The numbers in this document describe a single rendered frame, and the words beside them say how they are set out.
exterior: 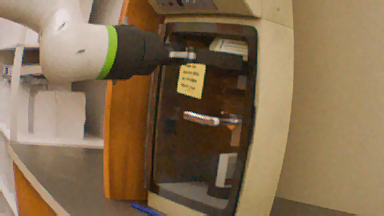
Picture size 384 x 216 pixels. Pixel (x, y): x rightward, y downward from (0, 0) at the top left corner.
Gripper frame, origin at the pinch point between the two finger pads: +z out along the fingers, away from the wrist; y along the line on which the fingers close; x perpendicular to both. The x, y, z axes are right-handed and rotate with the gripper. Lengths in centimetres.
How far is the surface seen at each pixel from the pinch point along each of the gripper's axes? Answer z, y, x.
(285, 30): 12.6, -4.7, -9.0
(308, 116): 48, 13, 12
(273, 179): 13.7, -4.7, 22.7
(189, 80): 3.6, 14.1, 4.9
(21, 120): -5, 134, 33
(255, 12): 2.7, -4.7, -10.9
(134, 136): 3.7, 32.3, 19.6
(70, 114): 25, 124, 28
